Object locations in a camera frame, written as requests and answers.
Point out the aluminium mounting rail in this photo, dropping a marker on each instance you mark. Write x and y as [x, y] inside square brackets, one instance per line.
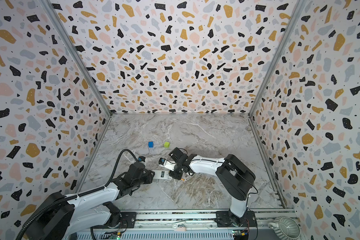
[180, 223]

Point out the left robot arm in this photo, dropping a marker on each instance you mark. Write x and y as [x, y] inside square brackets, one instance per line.
[104, 195]

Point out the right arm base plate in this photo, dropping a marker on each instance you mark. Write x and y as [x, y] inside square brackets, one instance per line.
[225, 219]

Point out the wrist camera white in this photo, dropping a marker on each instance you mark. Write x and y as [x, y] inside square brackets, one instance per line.
[167, 164]
[141, 159]

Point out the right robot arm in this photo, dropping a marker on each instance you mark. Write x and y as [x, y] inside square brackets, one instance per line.
[235, 176]

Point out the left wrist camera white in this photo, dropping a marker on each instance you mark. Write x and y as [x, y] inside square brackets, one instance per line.
[141, 159]

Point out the white red remote control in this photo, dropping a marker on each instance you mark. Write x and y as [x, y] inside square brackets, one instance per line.
[162, 175]

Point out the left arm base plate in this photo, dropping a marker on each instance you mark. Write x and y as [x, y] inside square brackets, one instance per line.
[123, 220]

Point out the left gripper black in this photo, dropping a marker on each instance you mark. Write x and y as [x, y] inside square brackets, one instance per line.
[149, 178]

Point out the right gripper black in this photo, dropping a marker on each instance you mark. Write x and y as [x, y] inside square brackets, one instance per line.
[176, 170]

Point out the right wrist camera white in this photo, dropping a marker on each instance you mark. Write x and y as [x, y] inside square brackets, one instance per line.
[167, 164]

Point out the white ribbed fan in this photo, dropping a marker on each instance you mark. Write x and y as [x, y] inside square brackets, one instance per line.
[285, 228]

